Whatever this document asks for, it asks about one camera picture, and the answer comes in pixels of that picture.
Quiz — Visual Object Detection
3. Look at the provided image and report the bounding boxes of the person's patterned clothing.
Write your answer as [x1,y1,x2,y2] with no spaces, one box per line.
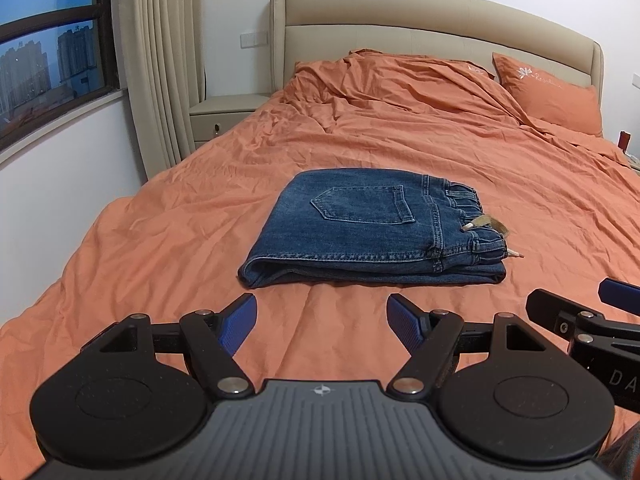
[596,419,640,480]

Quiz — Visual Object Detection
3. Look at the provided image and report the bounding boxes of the beige padded headboard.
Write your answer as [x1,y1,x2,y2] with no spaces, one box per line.
[270,0,605,106]

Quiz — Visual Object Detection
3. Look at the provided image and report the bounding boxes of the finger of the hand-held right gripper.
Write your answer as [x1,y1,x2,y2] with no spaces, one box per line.
[598,278,640,317]
[526,287,640,356]

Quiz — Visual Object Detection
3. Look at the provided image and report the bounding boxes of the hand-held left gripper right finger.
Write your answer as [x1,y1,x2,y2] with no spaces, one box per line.
[386,293,570,400]

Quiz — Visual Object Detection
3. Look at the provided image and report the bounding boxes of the beige curtain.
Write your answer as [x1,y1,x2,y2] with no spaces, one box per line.
[117,0,207,182]

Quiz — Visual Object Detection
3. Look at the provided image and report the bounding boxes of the orange pillow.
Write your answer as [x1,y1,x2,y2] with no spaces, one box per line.
[492,51,604,137]

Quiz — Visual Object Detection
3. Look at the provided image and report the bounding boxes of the beige nightstand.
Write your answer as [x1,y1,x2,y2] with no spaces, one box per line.
[189,92,274,150]

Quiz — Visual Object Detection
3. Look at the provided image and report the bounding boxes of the orange bed cover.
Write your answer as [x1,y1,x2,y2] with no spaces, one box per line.
[0,49,640,480]

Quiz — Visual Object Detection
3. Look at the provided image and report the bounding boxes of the dark framed window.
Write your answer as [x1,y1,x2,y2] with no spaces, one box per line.
[0,0,124,154]

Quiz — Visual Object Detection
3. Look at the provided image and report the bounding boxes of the blue denim pants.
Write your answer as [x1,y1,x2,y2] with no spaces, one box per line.
[237,169,524,289]

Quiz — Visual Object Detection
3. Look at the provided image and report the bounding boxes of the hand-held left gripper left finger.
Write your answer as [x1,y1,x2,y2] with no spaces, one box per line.
[80,292,259,401]

